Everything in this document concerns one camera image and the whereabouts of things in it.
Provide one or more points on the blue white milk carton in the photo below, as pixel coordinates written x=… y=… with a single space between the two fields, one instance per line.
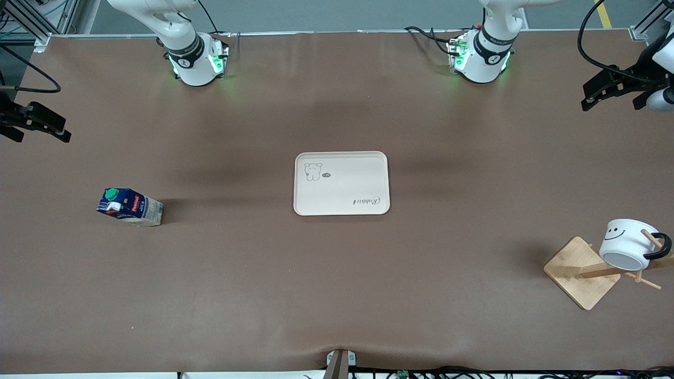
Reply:
x=131 y=208

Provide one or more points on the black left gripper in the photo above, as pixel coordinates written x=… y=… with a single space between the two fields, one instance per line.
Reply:
x=627 y=79

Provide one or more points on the cream tray with rabbit print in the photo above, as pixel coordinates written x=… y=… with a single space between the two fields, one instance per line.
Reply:
x=342 y=184

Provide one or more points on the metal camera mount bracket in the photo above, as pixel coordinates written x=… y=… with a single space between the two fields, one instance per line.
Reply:
x=339 y=366

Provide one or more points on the aluminium frame corner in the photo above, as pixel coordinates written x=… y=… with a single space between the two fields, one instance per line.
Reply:
x=640 y=32

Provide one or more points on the wooden mug stand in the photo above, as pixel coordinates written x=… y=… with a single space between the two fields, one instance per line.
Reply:
x=576 y=271

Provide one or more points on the aluminium frame with dark bars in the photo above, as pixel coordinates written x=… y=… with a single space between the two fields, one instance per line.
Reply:
x=42 y=42

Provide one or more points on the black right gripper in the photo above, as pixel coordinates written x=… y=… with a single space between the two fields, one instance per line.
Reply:
x=7 y=116

